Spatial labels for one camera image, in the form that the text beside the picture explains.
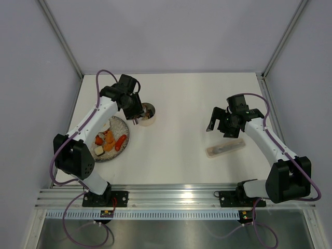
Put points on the grey speckled plate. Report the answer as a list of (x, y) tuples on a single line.
[(118, 128)]

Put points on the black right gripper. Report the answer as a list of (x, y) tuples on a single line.
[(219, 113)]

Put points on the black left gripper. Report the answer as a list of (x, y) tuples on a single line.
[(138, 110)]

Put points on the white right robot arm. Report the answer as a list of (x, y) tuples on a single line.
[(290, 175)]

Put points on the small red tomato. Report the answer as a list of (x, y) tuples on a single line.
[(98, 141)]

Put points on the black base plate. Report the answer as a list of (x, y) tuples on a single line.
[(233, 199), (118, 199)]

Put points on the white black sushi cube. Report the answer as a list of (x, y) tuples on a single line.
[(99, 151)]

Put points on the round steel bowl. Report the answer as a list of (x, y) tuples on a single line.
[(148, 121)]

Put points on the clear cutlery case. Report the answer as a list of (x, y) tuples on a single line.
[(225, 148)]

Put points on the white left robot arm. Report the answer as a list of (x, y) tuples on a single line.
[(72, 153)]

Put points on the metal tongs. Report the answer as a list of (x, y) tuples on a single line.
[(139, 117)]

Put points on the orange fried chicken piece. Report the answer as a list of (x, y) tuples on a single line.
[(109, 141)]

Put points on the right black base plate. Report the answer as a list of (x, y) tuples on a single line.
[(233, 199)]

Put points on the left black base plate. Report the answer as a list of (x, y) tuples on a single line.
[(118, 199)]

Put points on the red sausage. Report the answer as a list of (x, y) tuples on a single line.
[(120, 142)]

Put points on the white slotted cable duct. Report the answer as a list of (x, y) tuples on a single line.
[(146, 214)]

